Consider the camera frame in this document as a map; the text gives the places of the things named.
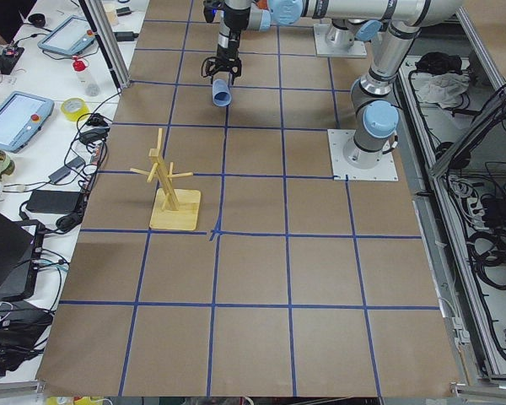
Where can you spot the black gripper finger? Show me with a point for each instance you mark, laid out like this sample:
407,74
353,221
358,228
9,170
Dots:
234,70
210,67

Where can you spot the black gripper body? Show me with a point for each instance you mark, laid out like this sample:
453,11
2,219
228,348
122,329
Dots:
228,47

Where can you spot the light blue plastic cup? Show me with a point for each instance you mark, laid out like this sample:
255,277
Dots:
221,94

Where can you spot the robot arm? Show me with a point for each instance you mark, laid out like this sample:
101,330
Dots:
376,118
405,19

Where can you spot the red capped squeeze bottle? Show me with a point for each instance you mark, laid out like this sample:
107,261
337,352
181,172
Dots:
85,77

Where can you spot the blue teach pendant far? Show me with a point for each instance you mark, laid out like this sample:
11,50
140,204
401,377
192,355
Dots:
69,38

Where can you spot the blue teach pendant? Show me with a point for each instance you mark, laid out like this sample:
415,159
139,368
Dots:
22,115
69,38

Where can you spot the yellow tape roll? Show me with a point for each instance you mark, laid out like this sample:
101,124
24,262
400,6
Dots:
74,108

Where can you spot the wooden mug tree stand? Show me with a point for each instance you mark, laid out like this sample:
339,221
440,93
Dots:
173,208

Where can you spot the blue teach pendant near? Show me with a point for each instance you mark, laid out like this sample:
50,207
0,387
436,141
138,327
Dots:
22,115

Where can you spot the black power adapter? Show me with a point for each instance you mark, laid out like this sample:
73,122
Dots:
49,201

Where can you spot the white cloth rag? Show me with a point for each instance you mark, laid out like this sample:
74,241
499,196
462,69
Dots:
444,90

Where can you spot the black laptop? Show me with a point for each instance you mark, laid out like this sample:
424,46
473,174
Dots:
20,244

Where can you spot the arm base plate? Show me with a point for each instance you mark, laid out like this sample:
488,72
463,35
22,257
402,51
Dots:
336,40
350,163

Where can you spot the aluminium frame post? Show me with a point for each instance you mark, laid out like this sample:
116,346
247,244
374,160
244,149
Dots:
94,12

